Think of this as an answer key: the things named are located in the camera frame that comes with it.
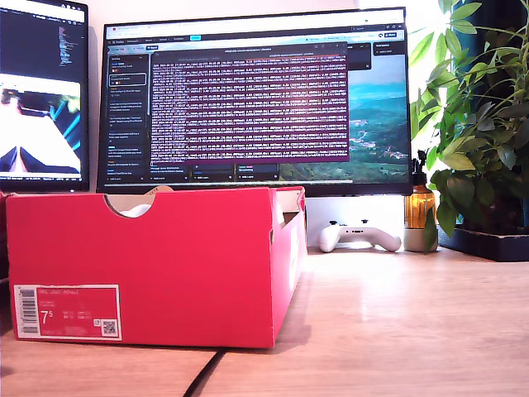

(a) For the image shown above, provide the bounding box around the red cardboard shoebox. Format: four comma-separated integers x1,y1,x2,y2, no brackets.
4,185,307,349

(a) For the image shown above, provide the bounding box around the amber pump bottle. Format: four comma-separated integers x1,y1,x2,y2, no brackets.
403,149,438,230

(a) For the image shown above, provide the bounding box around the green leafy houseplant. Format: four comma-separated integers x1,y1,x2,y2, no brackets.
408,0,529,239

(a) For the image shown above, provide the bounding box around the large black computer monitor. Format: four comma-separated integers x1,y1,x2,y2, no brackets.
95,6,414,198

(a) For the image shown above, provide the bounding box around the white game controller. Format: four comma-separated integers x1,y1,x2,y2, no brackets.
317,220,403,253

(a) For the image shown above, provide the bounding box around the small black computer monitor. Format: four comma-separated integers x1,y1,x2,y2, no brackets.
0,0,91,194

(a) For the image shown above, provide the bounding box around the dark planter tray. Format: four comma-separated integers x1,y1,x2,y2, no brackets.
437,226,529,263

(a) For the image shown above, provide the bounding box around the black table cable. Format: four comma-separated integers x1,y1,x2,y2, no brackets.
183,348,226,397

